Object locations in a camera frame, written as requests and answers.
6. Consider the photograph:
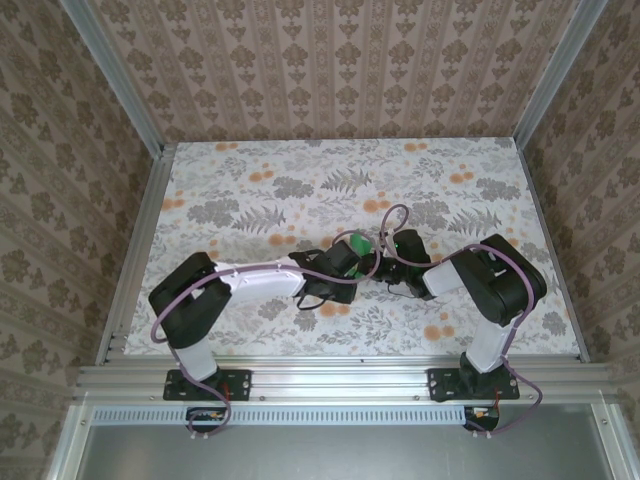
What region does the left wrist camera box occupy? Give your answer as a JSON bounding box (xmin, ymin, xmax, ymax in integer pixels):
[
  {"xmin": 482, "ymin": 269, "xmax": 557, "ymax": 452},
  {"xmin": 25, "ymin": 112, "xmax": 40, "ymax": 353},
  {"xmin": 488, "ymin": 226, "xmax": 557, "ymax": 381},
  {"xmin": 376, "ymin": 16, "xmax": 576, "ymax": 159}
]
[{"xmin": 324, "ymin": 240, "xmax": 362, "ymax": 277}]

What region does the grey metal panel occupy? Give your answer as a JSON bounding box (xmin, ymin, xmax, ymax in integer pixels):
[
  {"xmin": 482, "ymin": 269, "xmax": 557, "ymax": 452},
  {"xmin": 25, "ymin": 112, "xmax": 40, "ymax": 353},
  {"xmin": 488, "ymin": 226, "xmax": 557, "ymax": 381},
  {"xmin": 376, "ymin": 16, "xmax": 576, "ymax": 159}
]
[{"xmin": 47, "ymin": 404, "xmax": 640, "ymax": 480}]

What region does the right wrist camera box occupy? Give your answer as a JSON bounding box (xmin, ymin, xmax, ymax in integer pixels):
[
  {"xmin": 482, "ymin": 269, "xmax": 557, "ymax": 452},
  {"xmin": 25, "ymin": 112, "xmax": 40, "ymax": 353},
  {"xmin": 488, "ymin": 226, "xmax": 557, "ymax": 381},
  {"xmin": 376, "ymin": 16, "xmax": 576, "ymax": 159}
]
[{"xmin": 392, "ymin": 229, "xmax": 432, "ymax": 267}]

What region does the long aluminium mounting rail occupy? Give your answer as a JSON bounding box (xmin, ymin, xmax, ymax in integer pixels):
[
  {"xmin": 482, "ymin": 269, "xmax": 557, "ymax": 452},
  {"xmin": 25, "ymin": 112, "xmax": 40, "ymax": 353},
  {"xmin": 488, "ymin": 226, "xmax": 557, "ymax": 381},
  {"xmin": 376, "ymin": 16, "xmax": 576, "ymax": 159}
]
[{"xmin": 74, "ymin": 357, "xmax": 619, "ymax": 406}]

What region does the slotted grey cable duct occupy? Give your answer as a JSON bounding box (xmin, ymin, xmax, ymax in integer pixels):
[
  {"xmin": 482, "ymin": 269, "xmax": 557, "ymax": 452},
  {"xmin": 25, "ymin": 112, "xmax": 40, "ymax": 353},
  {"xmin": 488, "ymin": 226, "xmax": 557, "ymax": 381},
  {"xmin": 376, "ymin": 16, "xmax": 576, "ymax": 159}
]
[{"xmin": 92, "ymin": 404, "xmax": 501, "ymax": 424}]

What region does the floral table cover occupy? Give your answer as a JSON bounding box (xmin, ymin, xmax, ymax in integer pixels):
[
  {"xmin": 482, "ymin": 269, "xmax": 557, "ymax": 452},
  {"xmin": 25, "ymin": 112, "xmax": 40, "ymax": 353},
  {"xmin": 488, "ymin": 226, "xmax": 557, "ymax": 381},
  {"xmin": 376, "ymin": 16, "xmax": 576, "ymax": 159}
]
[{"xmin": 122, "ymin": 138, "xmax": 584, "ymax": 357}]

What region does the small black connector module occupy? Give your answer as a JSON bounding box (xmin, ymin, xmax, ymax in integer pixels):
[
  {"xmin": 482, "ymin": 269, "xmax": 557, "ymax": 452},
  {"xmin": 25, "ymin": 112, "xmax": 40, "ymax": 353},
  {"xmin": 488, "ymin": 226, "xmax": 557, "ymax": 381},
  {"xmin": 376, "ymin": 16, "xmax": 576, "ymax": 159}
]
[
  {"xmin": 185, "ymin": 407, "xmax": 232, "ymax": 435},
  {"xmin": 463, "ymin": 405, "xmax": 501, "ymax": 432}
]

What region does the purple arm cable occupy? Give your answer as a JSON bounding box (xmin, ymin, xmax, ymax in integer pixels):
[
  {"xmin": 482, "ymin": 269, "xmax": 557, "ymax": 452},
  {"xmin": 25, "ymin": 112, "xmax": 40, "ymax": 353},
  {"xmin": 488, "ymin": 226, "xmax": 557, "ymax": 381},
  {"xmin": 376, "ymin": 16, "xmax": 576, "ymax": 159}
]
[
  {"xmin": 151, "ymin": 230, "xmax": 381, "ymax": 441},
  {"xmin": 378, "ymin": 203, "xmax": 544, "ymax": 436}
]

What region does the aluminium side rail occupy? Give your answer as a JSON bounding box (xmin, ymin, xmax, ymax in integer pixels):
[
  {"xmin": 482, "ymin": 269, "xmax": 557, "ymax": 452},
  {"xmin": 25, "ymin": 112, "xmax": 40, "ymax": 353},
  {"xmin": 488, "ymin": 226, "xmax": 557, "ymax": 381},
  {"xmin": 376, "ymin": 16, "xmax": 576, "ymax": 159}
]
[
  {"xmin": 514, "ymin": 142, "xmax": 591, "ymax": 364},
  {"xmin": 97, "ymin": 143, "xmax": 177, "ymax": 364}
]

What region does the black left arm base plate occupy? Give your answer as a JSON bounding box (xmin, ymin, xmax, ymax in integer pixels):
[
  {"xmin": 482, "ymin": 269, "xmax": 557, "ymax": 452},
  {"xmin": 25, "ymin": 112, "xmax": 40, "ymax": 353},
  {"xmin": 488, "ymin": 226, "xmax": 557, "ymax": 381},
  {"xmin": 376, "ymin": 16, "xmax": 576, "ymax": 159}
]
[{"xmin": 164, "ymin": 368, "xmax": 252, "ymax": 402}]

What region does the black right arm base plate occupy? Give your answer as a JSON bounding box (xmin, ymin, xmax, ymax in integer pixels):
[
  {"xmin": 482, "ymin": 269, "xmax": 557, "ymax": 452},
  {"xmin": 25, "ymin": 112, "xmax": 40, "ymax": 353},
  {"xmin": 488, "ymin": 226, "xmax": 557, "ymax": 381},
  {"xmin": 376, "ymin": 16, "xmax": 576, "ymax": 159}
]
[{"xmin": 427, "ymin": 367, "xmax": 521, "ymax": 403}]

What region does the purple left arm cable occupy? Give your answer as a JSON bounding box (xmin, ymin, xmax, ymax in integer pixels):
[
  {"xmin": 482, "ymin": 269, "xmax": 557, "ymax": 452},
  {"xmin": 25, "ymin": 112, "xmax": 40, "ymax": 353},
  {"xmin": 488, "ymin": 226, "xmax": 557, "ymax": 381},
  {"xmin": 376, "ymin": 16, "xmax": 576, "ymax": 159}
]
[{"xmin": 151, "ymin": 230, "xmax": 381, "ymax": 441}]

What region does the green paper sheet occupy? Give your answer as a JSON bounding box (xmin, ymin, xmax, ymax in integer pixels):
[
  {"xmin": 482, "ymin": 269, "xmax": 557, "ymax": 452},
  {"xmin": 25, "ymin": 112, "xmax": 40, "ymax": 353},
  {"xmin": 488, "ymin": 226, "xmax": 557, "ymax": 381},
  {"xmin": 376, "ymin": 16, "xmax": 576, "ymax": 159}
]
[{"xmin": 348, "ymin": 231, "xmax": 375, "ymax": 279}]

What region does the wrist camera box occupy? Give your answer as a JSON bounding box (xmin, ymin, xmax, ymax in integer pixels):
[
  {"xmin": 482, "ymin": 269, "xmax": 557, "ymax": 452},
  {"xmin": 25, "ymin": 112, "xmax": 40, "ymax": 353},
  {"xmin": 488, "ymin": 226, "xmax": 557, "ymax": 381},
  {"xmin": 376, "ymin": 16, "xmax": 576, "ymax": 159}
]
[
  {"xmin": 392, "ymin": 229, "xmax": 432, "ymax": 267},
  {"xmin": 324, "ymin": 240, "xmax": 362, "ymax": 277}
]

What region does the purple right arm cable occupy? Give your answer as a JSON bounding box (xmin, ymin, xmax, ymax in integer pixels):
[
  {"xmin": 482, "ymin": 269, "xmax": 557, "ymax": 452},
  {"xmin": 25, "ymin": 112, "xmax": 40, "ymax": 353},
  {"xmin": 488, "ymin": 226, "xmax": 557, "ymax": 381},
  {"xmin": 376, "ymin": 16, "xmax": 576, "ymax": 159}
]
[{"xmin": 378, "ymin": 203, "xmax": 544, "ymax": 436}]

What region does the aluminium frame post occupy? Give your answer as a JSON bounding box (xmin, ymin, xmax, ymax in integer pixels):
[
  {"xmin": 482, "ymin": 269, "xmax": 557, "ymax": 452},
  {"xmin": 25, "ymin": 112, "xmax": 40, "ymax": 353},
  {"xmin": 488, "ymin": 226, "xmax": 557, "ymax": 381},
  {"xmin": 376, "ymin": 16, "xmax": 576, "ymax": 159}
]
[
  {"xmin": 512, "ymin": 0, "xmax": 611, "ymax": 146},
  {"xmin": 59, "ymin": 0, "xmax": 166, "ymax": 156}
]

